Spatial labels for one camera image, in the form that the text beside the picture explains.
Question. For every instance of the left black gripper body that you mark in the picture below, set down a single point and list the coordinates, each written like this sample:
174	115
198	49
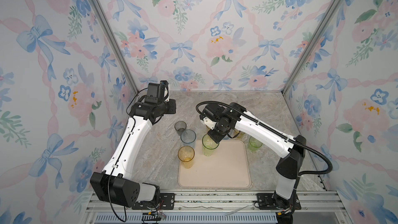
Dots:
169	107

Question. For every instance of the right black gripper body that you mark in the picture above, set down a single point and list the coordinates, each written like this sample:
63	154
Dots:
217	132

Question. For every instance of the tall green plastic cup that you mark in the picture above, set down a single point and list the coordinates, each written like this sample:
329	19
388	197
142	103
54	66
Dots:
209	145

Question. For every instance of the light blue plastic cup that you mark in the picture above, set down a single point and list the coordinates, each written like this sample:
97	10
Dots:
188	138

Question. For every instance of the tall orange plastic cup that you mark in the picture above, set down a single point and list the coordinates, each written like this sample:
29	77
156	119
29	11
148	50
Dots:
186	156

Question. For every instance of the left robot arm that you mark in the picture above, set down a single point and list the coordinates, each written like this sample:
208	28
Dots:
115	183

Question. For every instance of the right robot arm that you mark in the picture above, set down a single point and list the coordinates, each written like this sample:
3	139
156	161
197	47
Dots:
221	118

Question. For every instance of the beige plastic tray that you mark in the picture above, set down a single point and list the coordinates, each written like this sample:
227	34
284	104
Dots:
226	168

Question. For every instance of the small yellow plastic cup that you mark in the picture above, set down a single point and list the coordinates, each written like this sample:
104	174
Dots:
238	134

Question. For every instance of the small grey plastic cup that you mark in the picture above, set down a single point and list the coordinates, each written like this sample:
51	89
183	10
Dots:
180	126

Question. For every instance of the small green plastic cup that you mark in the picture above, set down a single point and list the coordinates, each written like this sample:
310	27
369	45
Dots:
254	144

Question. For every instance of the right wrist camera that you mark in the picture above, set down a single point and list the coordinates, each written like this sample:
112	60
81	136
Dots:
209	123

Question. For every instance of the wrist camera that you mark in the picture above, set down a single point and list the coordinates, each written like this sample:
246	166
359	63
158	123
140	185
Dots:
209	123
157	93

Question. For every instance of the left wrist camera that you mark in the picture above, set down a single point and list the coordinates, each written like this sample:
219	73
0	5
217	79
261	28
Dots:
157	93

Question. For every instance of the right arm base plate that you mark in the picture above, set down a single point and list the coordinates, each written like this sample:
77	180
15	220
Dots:
268	201

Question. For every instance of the aluminium front rail frame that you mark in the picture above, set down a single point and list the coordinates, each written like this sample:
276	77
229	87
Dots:
222	207

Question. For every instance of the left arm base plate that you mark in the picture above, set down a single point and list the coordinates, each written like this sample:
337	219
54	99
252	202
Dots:
163	201

